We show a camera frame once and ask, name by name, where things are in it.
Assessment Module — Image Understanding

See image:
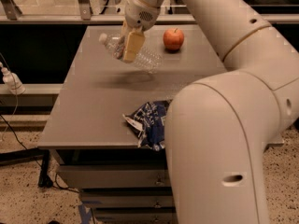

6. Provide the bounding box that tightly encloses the lower metal rail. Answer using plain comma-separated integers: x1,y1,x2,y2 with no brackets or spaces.
0,84,63,95

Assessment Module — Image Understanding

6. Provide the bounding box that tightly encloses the red apple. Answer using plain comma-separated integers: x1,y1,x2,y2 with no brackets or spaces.
163,28,184,51

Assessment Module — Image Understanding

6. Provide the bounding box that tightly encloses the middle grey drawer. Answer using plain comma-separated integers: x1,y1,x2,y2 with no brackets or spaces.
80,189,174,208

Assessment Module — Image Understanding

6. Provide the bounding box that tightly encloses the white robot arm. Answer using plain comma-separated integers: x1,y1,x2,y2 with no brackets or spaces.
121,0,299,224

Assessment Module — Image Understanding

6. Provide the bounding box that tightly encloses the black floor cable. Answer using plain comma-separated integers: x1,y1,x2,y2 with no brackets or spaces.
0,114,79,194

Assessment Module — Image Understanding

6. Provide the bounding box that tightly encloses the top grey drawer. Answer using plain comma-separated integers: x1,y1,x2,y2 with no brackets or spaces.
57,164,170,189

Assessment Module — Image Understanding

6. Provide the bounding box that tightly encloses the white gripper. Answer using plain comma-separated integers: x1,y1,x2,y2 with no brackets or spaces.
113,0,161,63

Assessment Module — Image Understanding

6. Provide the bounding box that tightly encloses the clear plastic water bottle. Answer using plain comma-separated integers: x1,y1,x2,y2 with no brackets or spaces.
99,33,162,74

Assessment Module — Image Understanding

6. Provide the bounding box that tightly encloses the metal rail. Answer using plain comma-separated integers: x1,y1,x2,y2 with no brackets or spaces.
0,14,299,25
0,84,63,95

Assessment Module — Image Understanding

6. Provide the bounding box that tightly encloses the grey drawer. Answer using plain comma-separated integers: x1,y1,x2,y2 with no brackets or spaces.
57,164,170,189
80,189,174,208
93,207,178,224

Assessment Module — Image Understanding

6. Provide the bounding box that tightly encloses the blue chips bag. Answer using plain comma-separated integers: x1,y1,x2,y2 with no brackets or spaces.
123,100,171,151

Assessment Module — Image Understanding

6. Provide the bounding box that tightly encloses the black metal stand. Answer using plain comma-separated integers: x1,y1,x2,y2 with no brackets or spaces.
0,147,53,189

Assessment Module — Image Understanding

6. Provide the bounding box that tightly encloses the bottom grey drawer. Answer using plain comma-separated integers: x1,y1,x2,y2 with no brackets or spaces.
93,207,178,224

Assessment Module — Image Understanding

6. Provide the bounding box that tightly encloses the grey drawer cabinet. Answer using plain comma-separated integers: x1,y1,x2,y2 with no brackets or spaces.
36,23,284,224

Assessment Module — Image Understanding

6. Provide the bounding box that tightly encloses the upper metal rail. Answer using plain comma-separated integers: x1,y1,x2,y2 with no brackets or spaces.
0,14,299,25

